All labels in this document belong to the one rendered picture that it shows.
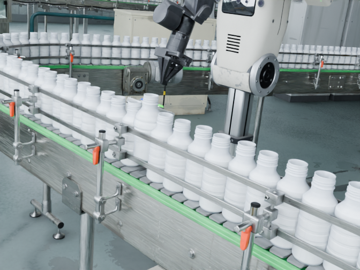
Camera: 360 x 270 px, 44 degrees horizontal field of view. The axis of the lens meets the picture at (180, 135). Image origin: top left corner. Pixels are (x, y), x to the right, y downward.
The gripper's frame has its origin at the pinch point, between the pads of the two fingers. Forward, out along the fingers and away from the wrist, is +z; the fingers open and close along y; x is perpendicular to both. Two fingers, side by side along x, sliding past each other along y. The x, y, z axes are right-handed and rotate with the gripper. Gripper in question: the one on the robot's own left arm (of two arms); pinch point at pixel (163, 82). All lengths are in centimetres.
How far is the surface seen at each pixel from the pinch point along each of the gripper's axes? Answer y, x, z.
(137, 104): 11.7, -17.0, 8.4
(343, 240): 70, -17, 17
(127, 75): -104, 73, -2
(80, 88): -12.5, -17.9, 10.0
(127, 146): 11.6, -15.5, 19.3
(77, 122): -11.7, -15.4, 19.6
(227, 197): 45, -16, 19
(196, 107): -271, 334, -5
